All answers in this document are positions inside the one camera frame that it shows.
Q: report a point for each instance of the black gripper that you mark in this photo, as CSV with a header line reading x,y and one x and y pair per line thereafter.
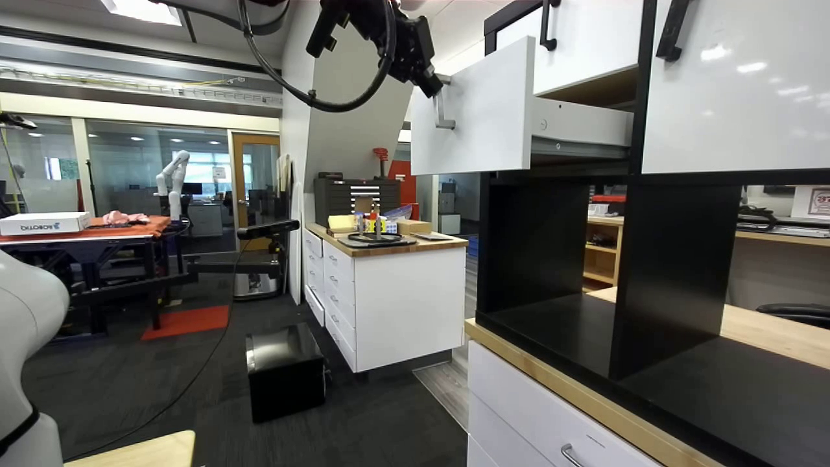
x,y
403,42

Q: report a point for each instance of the white cabinet drawer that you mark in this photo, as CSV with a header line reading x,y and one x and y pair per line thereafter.
x,y
504,126
575,39

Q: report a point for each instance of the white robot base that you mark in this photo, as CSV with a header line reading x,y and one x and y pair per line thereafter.
x,y
32,309

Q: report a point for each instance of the white island cabinet wood top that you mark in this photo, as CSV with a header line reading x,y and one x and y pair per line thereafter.
x,y
384,308

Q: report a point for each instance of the white right cabinet door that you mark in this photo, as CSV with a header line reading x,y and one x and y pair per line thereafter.
x,y
737,86

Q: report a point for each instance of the white lower drawer cabinet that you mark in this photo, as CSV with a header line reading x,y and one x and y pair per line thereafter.
x,y
530,414

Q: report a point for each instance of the black tool chest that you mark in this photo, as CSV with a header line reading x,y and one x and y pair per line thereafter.
x,y
339,196

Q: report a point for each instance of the black plate on counter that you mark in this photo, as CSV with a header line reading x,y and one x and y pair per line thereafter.
x,y
377,242

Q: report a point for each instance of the wooden door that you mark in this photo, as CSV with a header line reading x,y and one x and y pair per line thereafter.
x,y
253,164

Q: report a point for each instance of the wooden shelf unit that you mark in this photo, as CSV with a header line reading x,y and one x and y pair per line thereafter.
x,y
602,240

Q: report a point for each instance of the black box on floor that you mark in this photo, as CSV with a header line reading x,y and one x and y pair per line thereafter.
x,y
287,373

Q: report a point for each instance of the red floor mat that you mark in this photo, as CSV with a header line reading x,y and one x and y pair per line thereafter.
x,y
189,323

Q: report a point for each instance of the red-topped table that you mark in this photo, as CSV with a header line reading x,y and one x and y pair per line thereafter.
x,y
93,249

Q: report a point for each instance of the white flat box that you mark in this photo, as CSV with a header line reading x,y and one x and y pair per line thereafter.
x,y
42,223

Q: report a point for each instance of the light wooden table corner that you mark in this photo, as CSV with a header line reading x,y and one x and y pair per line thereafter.
x,y
172,449

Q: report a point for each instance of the silver drawer handle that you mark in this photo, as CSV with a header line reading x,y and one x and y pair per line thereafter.
x,y
444,108

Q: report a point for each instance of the black shelf cabinet frame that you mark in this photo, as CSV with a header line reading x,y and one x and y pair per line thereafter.
x,y
654,340

